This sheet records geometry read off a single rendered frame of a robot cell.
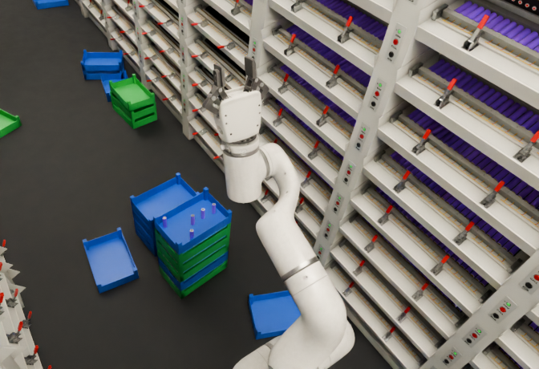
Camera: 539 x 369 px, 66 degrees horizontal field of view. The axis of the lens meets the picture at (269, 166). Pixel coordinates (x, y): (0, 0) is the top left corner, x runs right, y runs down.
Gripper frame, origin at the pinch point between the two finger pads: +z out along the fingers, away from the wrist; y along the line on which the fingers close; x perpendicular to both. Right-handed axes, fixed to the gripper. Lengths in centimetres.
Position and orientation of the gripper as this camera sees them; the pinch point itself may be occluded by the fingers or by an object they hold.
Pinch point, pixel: (234, 68)
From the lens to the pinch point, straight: 85.9
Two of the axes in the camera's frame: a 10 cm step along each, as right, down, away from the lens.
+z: -0.3, -8.4, -5.4
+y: 8.2, -3.3, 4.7
